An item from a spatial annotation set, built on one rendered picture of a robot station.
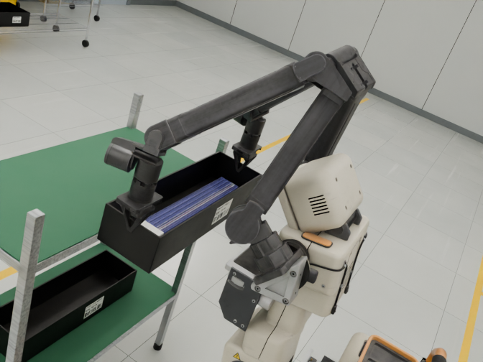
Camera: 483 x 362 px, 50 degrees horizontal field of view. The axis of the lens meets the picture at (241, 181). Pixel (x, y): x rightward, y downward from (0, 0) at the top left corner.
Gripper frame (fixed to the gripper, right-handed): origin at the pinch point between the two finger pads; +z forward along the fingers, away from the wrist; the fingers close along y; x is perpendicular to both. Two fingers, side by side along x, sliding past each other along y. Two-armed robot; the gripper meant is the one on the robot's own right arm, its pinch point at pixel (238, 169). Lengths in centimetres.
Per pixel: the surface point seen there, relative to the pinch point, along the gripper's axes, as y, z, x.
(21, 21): -228, 90, -350
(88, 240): 51, 16, -16
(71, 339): 35, 75, -25
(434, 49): -684, 21, -26
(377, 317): -132, 110, 69
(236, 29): -690, 115, -346
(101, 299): 18, 68, -28
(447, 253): -264, 111, 96
